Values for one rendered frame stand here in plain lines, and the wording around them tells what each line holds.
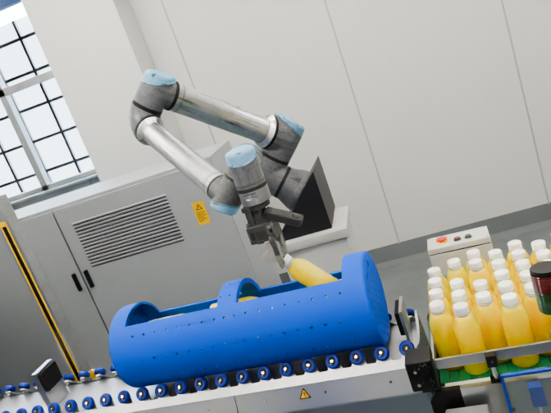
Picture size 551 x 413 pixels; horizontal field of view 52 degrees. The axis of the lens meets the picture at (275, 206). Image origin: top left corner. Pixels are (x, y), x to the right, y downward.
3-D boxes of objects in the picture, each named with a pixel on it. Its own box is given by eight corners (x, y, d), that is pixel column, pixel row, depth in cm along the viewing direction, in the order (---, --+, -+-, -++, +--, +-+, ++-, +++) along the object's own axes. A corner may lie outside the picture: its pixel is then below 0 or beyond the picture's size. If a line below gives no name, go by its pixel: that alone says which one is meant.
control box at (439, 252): (434, 264, 200) (426, 238, 197) (493, 251, 193) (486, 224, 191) (434, 277, 190) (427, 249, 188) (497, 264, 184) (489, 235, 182)
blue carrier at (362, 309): (165, 348, 216) (130, 289, 205) (390, 304, 189) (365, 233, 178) (136, 406, 191) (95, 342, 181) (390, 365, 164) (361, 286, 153)
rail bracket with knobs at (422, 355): (414, 377, 160) (404, 346, 157) (440, 373, 158) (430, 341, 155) (414, 399, 151) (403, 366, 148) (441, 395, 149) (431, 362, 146)
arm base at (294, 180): (295, 201, 264) (276, 191, 264) (313, 166, 256) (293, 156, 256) (289, 217, 247) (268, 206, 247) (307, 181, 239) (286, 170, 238)
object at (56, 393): (64, 393, 220) (47, 359, 216) (72, 392, 219) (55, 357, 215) (48, 410, 211) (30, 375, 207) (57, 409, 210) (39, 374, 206)
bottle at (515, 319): (543, 354, 151) (527, 293, 146) (537, 370, 145) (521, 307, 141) (516, 352, 155) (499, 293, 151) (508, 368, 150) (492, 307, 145)
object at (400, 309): (405, 332, 178) (394, 297, 175) (412, 330, 178) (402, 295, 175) (404, 349, 169) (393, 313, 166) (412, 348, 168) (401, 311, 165)
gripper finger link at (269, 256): (268, 271, 173) (260, 242, 172) (286, 267, 171) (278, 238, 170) (266, 274, 170) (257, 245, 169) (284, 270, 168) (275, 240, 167)
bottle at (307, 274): (348, 279, 173) (295, 247, 173) (342, 294, 168) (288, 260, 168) (336, 292, 177) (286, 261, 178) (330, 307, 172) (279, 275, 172)
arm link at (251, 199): (270, 179, 170) (261, 189, 161) (275, 194, 171) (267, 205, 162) (243, 187, 173) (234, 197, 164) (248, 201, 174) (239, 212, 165)
